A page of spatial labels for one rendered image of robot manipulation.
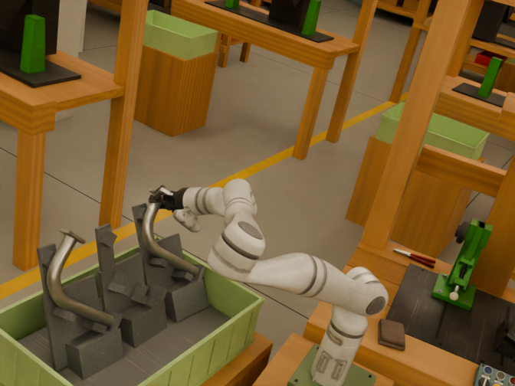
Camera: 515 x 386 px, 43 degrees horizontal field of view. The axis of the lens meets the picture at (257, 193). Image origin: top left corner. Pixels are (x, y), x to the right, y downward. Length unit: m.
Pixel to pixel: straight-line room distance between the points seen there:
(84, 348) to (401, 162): 1.23
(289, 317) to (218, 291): 1.52
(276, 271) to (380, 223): 1.07
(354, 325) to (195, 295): 0.52
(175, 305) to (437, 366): 0.76
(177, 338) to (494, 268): 1.14
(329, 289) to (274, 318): 1.96
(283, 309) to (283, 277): 2.12
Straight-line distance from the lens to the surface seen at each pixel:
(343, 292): 1.51
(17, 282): 3.44
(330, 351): 1.70
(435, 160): 2.39
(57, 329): 1.70
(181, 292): 1.91
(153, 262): 1.87
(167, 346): 1.83
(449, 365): 2.00
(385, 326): 1.99
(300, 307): 3.55
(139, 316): 1.79
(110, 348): 1.75
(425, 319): 2.14
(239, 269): 1.30
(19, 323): 1.80
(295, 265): 1.41
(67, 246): 1.59
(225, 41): 7.08
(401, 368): 1.94
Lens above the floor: 2.05
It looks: 27 degrees down
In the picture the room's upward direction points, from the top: 13 degrees clockwise
